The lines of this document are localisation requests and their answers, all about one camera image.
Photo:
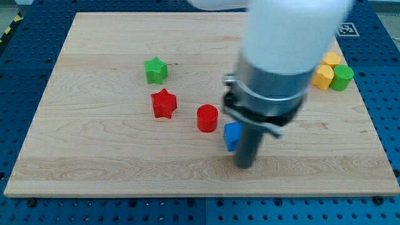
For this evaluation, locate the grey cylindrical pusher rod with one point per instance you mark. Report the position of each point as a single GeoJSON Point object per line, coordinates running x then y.
{"type": "Point", "coordinates": [247, 146]}

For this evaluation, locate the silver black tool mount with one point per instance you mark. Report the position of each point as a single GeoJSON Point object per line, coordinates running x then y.
{"type": "Point", "coordinates": [262, 100]}

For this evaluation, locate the blue cube block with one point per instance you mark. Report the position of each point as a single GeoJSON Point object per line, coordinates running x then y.
{"type": "Point", "coordinates": [232, 132]}

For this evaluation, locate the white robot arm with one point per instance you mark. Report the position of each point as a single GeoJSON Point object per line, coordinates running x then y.
{"type": "Point", "coordinates": [283, 43]}

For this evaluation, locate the red cylinder block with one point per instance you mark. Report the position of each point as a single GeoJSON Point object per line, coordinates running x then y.
{"type": "Point", "coordinates": [207, 118]}

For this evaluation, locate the yellow heart block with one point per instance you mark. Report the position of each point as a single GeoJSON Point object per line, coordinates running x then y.
{"type": "Point", "coordinates": [323, 75]}

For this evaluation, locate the yellow hexagon block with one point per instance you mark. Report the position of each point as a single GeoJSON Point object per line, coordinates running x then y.
{"type": "Point", "coordinates": [331, 59]}

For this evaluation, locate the green cylinder block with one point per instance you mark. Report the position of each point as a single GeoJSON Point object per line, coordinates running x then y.
{"type": "Point", "coordinates": [343, 75]}

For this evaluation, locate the red star block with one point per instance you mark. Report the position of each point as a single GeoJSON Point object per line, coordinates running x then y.
{"type": "Point", "coordinates": [164, 104]}

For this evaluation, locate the fiducial marker tag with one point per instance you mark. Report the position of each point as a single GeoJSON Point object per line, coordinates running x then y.
{"type": "Point", "coordinates": [347, 29]}

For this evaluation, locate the green star block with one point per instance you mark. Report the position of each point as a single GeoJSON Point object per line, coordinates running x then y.
{"type": "Point", "coordinates": [156, 71]}

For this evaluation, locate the wooden board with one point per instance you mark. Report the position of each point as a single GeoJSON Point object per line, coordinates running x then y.
{"type": "Point", "coordinates": [94, 134]}

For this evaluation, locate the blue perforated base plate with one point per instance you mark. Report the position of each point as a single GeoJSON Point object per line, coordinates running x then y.
{"type": "Point", "coordinates": [26, 66]}

